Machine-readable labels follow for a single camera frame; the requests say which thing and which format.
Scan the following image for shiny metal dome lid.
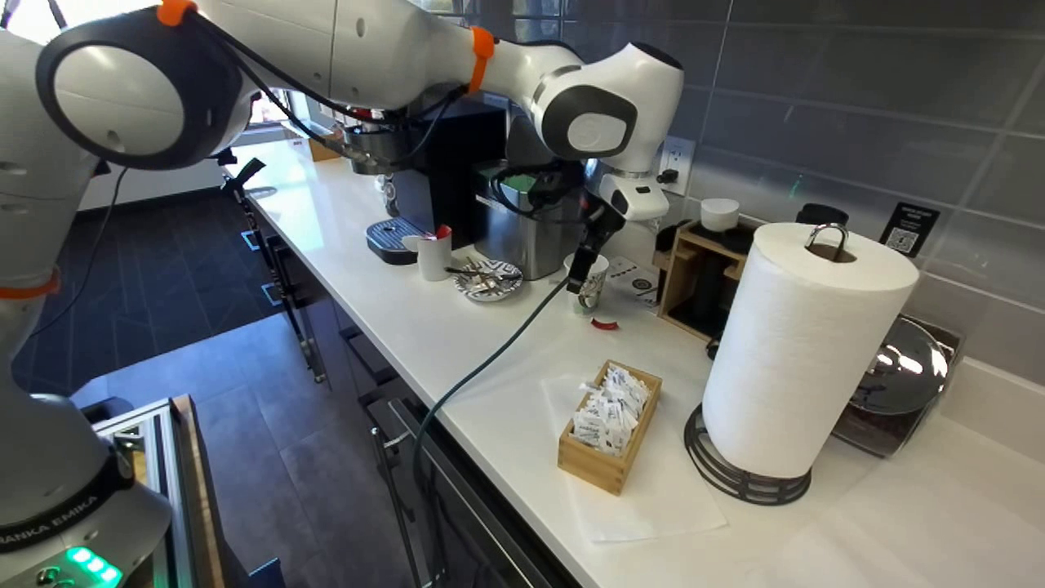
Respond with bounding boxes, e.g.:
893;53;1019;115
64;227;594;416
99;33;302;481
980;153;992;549
829;313;964;462

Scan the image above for white paper towel roll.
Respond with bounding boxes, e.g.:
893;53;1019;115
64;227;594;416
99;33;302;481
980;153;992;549
698;219;925;485

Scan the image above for aluminium frame stand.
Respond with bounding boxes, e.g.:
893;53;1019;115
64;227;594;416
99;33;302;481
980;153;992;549
93;397;204;588

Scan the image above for white wall outlet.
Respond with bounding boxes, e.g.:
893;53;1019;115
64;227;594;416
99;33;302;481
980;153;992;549
655;136;698;193

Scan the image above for dark cabinet under counter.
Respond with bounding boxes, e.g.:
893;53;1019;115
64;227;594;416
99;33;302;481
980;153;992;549
249;217;582;588

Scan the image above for wooden packet box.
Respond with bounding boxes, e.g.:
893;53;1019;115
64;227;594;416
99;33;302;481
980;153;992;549
555;358;667;500

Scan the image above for wooden countertop organizer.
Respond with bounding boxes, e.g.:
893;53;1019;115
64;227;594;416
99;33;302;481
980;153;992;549
655;219;761;339

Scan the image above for white sugar packets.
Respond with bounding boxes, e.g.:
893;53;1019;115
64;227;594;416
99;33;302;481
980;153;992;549
568;364;654;456

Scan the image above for black coffee machine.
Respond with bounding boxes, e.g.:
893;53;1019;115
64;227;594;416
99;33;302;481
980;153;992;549
364;101;508;267

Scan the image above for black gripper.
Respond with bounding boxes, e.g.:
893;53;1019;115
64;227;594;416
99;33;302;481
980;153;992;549
566;195;635;293

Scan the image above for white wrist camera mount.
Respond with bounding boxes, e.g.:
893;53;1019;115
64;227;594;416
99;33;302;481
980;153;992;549
615;174;676;227

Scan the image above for small white cup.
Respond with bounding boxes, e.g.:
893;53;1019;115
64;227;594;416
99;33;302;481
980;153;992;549
698;195;745;237

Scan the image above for green bin bag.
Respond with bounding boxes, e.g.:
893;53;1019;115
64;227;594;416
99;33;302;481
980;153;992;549
497;170;548;208

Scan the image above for black paper towel holder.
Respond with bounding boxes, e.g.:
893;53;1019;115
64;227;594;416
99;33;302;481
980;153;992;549
684;219;855;511

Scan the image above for stainless steel bin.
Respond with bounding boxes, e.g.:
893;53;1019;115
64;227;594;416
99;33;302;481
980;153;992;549
476;162;598;281

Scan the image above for black tripod stand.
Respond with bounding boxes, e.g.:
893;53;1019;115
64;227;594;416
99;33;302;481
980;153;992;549
221;157;329;387

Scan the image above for black wall plate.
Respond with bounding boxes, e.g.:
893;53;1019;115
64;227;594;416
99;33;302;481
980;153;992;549
877;201;939;261

